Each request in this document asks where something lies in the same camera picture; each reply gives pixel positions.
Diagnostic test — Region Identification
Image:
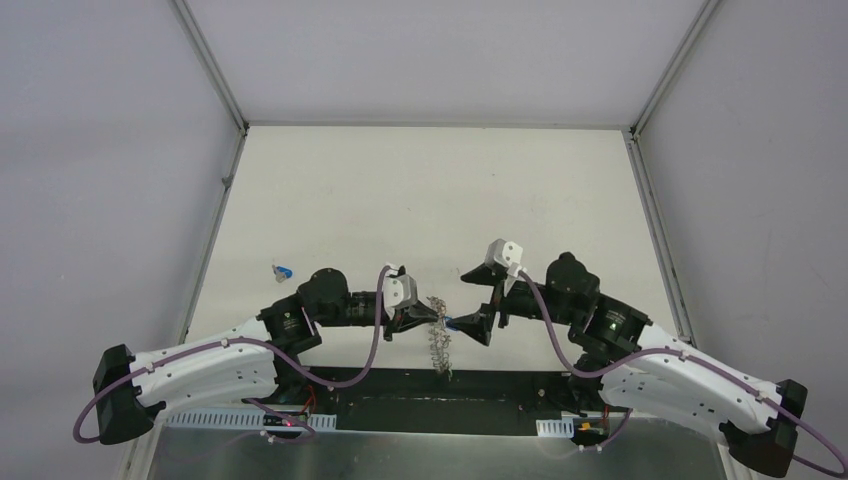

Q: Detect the left white cable duct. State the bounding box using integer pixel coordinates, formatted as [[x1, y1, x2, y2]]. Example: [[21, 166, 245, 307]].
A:
[[165, 407, 337, 433]]

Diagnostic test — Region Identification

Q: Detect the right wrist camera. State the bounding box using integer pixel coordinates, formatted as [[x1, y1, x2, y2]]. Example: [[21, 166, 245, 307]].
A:
[[484, 239, 524, 277]]

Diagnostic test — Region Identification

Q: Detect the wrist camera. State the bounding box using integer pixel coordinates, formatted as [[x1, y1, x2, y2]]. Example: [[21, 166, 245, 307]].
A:
[[484, 239, 524, 277], [382, 263, 418, 316]]

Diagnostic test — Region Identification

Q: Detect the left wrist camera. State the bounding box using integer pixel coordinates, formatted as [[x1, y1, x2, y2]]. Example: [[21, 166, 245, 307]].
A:
[[382, 263, 418, 316]]

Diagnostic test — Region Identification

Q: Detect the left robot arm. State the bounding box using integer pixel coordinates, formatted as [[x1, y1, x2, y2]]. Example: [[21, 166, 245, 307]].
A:
[[72, 265, 440, 445]]

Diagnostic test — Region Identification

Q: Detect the white cable duct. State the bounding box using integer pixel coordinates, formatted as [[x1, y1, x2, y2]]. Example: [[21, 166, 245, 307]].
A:
[[165, 407, 337, 433], [535, 418, 575, 439]]

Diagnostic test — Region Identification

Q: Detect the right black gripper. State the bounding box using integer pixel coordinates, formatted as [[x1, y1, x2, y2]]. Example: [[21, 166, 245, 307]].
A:
[[446, 262, 579, 346]]

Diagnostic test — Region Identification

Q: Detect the round metal keyring disc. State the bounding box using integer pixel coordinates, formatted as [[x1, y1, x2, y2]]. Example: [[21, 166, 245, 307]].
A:
[[427, 296, 453, 380]]

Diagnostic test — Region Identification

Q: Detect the right white cable duct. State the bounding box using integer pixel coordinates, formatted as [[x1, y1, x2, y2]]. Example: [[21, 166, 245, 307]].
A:
[[535, 418, 575, 439]]

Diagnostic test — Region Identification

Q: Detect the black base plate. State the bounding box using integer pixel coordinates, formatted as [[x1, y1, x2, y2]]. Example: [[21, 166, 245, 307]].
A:
[[261, 368, 606, 436]]

